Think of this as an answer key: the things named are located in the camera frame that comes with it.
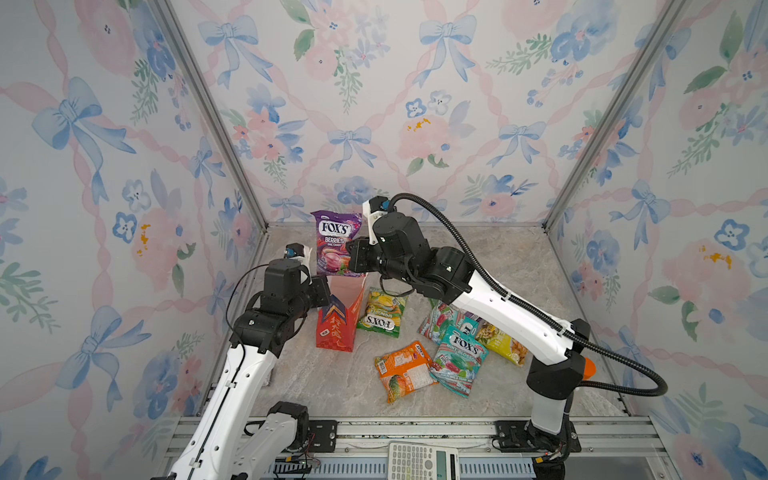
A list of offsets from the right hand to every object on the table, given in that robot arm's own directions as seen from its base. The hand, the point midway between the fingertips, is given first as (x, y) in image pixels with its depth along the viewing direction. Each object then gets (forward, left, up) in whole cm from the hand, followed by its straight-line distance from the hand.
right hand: (343, 243), depth 64 cm
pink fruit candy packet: (+2, -25, -36) cm, 43 cm away
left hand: (0, +5, -12) cm, 13 cm away
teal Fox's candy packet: (-11, -29, -36) cm, 48 cm away
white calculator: (-35, -15, -38) cm, 54 cm away
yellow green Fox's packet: (+3, -8, -35) cm, 36 cm away
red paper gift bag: (-6, +4, -25) cm, 26 cm away
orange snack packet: (-14, -14, -36) cm, 41 cm away
